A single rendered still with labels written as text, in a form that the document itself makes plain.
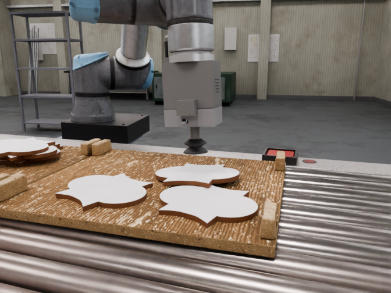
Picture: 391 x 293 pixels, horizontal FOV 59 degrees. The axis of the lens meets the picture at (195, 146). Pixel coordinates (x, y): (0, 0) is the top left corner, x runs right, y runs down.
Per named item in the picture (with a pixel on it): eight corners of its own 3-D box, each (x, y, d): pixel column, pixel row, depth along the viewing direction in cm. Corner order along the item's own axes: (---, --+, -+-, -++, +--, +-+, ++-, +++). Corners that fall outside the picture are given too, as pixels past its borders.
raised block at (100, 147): (105, 149, 81) (105, 138, 81) (112, 150, 81) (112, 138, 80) (91, 156, 76) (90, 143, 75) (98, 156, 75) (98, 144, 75)
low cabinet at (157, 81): (235, 99, 1090) (236, 71, 1070) (230, 106, 905) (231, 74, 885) (170, 97, 1126) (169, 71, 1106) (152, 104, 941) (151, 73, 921)
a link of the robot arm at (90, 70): (74, 89, 125) (71, 50, 122) (112, 89, 129) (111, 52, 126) (73, 93, 114) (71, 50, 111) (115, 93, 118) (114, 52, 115)
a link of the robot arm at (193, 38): (207, 21, 52) (156, 25, 54) (208, 52, 53) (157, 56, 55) (218, 28, 59) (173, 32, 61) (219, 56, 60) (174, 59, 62)
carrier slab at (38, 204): (107, 154, 83) (107, 148, 82) (285, 169, 72) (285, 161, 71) (-17, 215, 50) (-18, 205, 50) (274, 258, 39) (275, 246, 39)
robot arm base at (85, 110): (86, 114, 133) (85, 88, 130) (122, 117, 129) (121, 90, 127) (61, 121, 119) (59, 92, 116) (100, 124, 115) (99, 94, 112)
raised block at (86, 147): (95, 149, 82) (94, 138, 81) (102, 149, 81) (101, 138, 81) (80, 155, 76) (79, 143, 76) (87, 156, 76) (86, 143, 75)
